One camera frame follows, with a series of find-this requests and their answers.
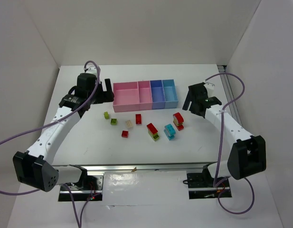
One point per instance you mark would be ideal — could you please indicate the teal lego base brick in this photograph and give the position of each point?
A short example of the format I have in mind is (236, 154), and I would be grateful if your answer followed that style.
(170, 135)

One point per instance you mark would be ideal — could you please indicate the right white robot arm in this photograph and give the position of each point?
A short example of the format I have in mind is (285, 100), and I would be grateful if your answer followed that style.
(248, 152)

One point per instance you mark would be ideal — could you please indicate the aluminium rail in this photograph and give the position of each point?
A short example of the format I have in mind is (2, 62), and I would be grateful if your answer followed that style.
(186, 166)
(232, 108)

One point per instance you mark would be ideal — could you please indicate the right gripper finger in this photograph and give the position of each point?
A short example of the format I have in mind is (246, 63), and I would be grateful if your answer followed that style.
(196, 93)
(187, 102)

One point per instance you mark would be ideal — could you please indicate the red lego base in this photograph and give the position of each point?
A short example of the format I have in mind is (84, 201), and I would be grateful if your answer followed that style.
(180, 127)

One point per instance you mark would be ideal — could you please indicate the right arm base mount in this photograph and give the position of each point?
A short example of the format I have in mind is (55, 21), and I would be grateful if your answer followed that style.
(201, 187)

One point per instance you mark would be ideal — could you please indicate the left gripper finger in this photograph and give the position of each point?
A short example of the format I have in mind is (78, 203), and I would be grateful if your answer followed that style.
(108, 94)
(100, 94)

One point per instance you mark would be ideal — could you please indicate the small red lego brick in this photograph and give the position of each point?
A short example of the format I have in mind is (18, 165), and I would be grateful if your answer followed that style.
(125, 134)

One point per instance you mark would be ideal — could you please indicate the periwinkle blue bin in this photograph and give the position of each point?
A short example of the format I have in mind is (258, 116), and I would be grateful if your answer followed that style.
(158, 96)

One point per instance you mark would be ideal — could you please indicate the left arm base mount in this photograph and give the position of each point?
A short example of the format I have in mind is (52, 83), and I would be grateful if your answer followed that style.
(90, 186)

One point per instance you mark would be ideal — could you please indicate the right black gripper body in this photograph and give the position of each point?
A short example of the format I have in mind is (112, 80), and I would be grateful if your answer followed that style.
(192, 100)

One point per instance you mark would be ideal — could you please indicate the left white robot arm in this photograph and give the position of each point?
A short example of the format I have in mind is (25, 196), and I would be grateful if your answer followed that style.
(34, 166)

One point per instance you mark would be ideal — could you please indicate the aluminium rail right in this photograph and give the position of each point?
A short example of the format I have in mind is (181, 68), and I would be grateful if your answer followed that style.
(232, 108)

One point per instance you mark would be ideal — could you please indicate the small pink bin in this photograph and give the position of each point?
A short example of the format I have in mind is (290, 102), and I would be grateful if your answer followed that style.
(145, 95)

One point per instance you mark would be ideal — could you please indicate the red curved lego brick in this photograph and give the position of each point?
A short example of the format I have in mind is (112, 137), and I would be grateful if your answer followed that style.
(151, 128)

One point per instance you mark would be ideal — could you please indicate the teal curved lego brick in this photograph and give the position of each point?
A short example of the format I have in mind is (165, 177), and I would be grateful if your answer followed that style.
(169, 127)

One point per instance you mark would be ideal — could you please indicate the red lego brick upright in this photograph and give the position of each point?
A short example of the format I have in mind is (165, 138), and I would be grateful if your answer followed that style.
(138, 119)

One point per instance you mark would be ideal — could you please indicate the light blue bin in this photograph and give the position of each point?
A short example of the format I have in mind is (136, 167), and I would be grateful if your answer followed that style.
(171, 99)

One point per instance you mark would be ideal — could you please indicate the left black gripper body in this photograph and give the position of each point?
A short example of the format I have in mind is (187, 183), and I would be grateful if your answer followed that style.
(104, 94)

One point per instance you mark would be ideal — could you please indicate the red curved lego top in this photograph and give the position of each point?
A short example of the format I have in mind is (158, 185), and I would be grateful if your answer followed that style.
(178, 117)

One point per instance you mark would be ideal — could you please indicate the beige lego brick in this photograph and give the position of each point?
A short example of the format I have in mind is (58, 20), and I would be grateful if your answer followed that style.
(129, 124)

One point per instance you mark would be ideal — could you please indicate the aluminium rail front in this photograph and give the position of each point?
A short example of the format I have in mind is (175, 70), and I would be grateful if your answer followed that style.
(186, 166)

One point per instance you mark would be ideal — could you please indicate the lime green lego under red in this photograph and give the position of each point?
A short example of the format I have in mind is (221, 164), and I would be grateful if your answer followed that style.
(155, 136)

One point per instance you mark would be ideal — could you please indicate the lime green lego brick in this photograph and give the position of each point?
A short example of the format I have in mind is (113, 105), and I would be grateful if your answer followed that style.
(106, 115)

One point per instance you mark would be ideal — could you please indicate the green lego with stud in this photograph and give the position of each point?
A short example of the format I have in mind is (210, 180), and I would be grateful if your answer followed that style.
(114, 121)

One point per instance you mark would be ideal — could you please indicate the large pink bin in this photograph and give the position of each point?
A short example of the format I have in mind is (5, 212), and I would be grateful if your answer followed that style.
(126, 97)

